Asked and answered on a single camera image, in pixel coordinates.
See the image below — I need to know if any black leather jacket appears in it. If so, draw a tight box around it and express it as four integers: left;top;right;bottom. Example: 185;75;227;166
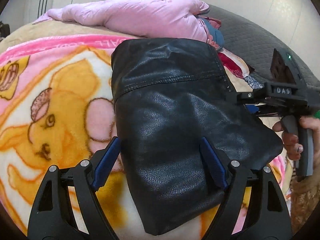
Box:
111;38;283;236

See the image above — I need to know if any folded clothes stack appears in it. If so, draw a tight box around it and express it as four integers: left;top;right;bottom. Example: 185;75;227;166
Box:
290;157;319;234

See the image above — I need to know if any clothes pile on chair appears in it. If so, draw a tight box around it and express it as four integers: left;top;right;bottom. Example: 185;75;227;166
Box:
0;21;10;38

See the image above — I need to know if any right hand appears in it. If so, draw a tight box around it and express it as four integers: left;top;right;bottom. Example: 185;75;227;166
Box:
272;116;319;167

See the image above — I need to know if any blue patterned cloth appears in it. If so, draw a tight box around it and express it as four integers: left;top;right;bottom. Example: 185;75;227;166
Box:
244;75;264;90

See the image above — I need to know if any red striped pillow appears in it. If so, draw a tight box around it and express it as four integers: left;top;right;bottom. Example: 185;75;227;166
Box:
217;48;255;79

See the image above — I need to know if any grey quilted headboard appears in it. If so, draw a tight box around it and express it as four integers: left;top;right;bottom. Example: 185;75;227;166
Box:
207;5;319;91

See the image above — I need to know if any blue floral pillow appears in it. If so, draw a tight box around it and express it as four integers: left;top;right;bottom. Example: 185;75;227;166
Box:
198;16;225;51

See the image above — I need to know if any pink cartoon fleece blanket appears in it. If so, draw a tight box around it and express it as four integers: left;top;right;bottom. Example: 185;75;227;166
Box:
0;34;286;240

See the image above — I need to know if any pink quilted duvet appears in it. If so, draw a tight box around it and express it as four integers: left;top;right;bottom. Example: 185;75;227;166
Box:
35;0;213;43

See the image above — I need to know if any beige bed sheet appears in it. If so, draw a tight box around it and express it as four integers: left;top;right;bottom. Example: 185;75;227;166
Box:
1;21;138;53

